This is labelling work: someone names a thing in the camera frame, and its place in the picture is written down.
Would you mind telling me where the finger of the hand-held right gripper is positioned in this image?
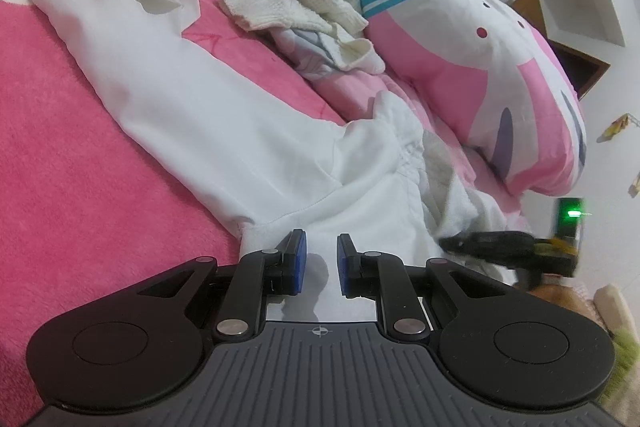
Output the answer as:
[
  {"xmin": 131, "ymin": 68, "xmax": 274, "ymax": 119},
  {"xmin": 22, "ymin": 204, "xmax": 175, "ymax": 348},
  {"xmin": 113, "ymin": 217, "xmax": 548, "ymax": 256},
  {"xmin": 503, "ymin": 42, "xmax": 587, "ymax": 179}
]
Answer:
[{"xmin": 440, "ymin": 232, "xmax": 532, "ymax": 265}]

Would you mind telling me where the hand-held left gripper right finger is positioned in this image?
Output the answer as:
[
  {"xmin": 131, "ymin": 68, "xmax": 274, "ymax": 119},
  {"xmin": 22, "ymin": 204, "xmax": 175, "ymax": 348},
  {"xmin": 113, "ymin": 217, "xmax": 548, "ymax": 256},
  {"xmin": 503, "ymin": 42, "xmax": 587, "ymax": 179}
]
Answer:
[{"xmin": 337, "ymin": 233, "xmax": 506, "ymax": 344}]

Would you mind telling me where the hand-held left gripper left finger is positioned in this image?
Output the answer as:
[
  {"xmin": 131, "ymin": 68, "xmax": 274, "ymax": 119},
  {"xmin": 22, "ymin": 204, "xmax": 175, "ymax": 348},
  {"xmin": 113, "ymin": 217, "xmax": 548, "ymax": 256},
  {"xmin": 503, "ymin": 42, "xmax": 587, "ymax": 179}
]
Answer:
[{"xmin": 137, "ymin": 229, "xmax": 307, "ymax": 343}]

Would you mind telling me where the white shirt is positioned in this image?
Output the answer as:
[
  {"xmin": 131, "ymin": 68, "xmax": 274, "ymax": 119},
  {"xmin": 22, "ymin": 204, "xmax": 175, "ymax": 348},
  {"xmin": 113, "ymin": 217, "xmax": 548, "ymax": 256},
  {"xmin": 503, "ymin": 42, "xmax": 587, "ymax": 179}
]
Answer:
[{"xmin": 22, "ymin": 0, "xmax": 531, "ymax": 288}]

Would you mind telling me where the person's right forearm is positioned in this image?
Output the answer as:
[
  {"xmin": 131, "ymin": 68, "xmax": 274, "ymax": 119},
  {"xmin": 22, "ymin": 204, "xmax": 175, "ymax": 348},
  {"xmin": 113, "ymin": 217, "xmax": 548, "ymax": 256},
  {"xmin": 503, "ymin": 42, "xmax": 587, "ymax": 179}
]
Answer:
[{"xmin": 592, "ymin": 284, "xmax": 640, "ymax": 427}]

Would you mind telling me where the person's right hand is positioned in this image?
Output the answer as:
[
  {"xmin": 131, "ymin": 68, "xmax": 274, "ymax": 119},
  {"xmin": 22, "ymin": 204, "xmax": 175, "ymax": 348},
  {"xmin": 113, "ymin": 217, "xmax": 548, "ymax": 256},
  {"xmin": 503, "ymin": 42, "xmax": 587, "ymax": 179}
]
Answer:
[{"xmin": 531, "ymin": 282, "xmax": 581, "ymax": 308}]

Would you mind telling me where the pink printed quilt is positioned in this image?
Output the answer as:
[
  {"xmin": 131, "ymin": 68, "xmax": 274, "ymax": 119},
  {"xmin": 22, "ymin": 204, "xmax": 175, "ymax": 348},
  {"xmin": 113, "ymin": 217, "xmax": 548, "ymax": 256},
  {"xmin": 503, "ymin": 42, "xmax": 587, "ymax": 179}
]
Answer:
[{"xmin": 150, "ymin": 0, "xmax": 531, "ymax": 228}]

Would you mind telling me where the brown wooden door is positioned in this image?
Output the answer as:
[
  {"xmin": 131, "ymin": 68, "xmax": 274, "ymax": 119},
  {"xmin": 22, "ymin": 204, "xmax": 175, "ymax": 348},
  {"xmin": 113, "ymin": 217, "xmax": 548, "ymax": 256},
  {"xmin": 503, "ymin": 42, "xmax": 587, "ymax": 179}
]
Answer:
[{"xmin": 512, "ymin": 0, "xmax": 611, "ymax": 102}]

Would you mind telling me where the pink white printed pillow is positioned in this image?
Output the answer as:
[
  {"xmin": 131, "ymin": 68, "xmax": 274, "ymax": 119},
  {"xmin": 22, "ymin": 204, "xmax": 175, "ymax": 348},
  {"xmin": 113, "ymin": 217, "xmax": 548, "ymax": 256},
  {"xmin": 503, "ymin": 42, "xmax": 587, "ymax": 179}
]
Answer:
[{"xmin": 220, "ymin": 0, "xmax": 588, "ymax": 198}]

